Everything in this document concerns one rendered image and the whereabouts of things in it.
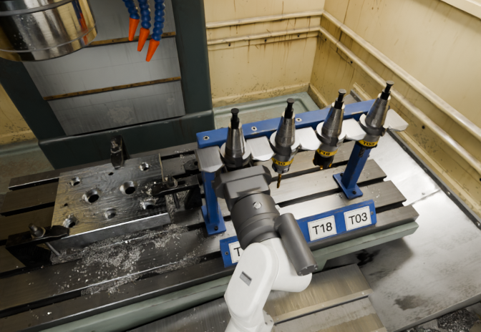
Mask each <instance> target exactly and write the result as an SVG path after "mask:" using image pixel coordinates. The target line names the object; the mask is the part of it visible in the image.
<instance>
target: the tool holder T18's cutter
mask: <svg viewBox="0 0 481 332"><path fill-rule="evenodd" d="M333 160H334V156H330V157H322V156H320V155H319V154H318V152H317V151H315V155H314V158H313V161H312V162H313V164H314V165H315V166H316V165H318V166H320V168H319V169H326V168H327V167H328V166H329V167H331V165H332V162H333Z"/></svg>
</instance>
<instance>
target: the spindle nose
mask: <svg viewBox="0 0 481 332"><path fill-rule="evenodd" d="M97 33H98V29H97V25H96V19H95V16H94V12H93V10H92V7H91V4H90V2H89V0H14V1H0V57H2V58H4V59H8V60H12V61H15V62H39V61H45V60H50V59H56V58H59V57H63V56H66V55H68V54H72V53H74V52H77V51H79V50H80V49H83V48H84V47H86V46H87V45H88V44H90V43H91V42H92V41H93V40H94V38H95V37H96V35H97Z"/></svg>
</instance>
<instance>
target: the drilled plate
mask: <svg viewBox="0 0 481 332"><path fill-rule="evenodd" d="M150 165H152V167H151V166H150ZM139 166H140V167H139ZM122 167H123V168H122V169H120V168H116V169H115V168H114V167H113V166H112V163H108V164H104V165H98V166H94V167H87V168H83V169H79V170H73V171H69V172H62V173H60V176H59V184H58V188H57V196H56V200H55V205H54V212H53V217H52V224H53V225H62V222H63V226H64V227H67V228H69V229H70V230H69V231H68V235H66V236H64V237H63V238H61V239H59V240H54V241H50V242H49V243H50V244H51V245H52V246H53V247H54V249H55V250H56V251H58V250H64V249H67V248H72V247H75V246H78V245H84V244H87V243H92V242H95V241H98V240H104V239H108V238H113V237H116V236H119V235H124V234H128V233H133V232H136V231H139V230H144V229H148V228H153V227H156V226H159V225H165V224H168V223H171V221H170V212H169V207H168V201H167V195H164V196H161V197H155V196H153V197H154V198H153V199H152V195H151V196H149V195H148V194H147V193H146V191H147V192H149V191H148V190H149V189H150V188H151V190H152V188H154V186H156V185H158V184H160V183H161V182H164V181H165V178H164V173H163V168H162V161H161V158H160V153H158V154H154V155H148V156H144V157H137V158H133V159H129V160H124V163H123V165H122ZM139 169H140V170H139ZM147 169H148V171H146V170H147ZM144 170H145V171H144ZM97 172H98V173H97ZM88 173H89V175H88ZM72 177H73V178H74V179H72ZM70 178H71V179H70ZM69 179H70V180H69ZM100 179H101V180H100ZM68 180H69V183H68ZM80 180H81V181H82V183H81V182H80ZM105 181H106V182H105ZM134 181H135V182H134ZM136 181H137V183H136ZM154 182H155V184H154ZM67 183H68V184H67ZM78 184H79V187H78ZM138 184H139V185H138ZM147 184H148V185H147ZM70 185H71V186H70ZM95 185H96V187H95ZM146 185H147V186H148V187H147V186H146ZM151 185H152V186H151ZM73 186H74V187H73ZM137 186H139V187H137ZM88 188H89V189H88ZM91 188H92V189H91ZM95 188H101V189H102V190H99V189H95ZM106 189H107V190H106ZM85 191H86V192H85ZM101 192H103V195H102V193H101ZM142 192H143V193H142ZM133 194H134V195H133ZM101 195H102V196H101ZM128 195H129V196H128ZM136 195H137V196H136ZM73 196H74V197H73ZM148 196H149V197H148ZM102 197H103V198H102ZM68 198H69V199H68ZM100 198H101V199H100ZM110 198H111V199H110ZM145 198H146V199H145ZM148 198H149V199H148ZM156 198H158V199H157V200H156V201H155V200H154V199H156ZM67 199H68V200H67ZM99 199H100V200H99ZM80 200H82V201H83V202H82V201H80ZM96 200H97V201H96ZM144 200H145V201H144ZM98 201H99V202H98ZM125 201H126V202H125ZM142 201H143V202H144V204H143V203H142V209H141V208H140V206H141V204H140V202H142ZM71 203H72V204H71ZM89 203H92V204H89ZM118 203H119V204H118ZM154 203H155V204H154ZM83 204H84V205H83ZM67 205H69V206H67ZM61 206H62V208H61ZM65 206H66V207H65ZM114 207H115V208H114ZM65 208H66V209H65ZM65 211H66V212H65ZM105 211H106V212H105ZM148 211H149V212H148ZM64 212H65V214H64V215H62V214H63V213H64ZM82 212H83V213H84V216H83V214H81V213H82ZM101 212H102V213H101ZM100 213H101V214H100ZM70 214H73V215H74V216H73V217H72V216H71V215H70ZM93 214H94V215H93ZM69 215H70V216H71V217H68V216H69ZM66 216H67V218H66ZM77 216H79V217H77ZM93 216H94V217H93ZM76 217H77V219H76ZM103 217H104V218H103ZM64 218H66V220H67V221H64ZM82 218H83V219H82ZM77 220H79V221H78V223H77V224H75V223H76V222H77ZM73 226H75V227H73Z"/></svg>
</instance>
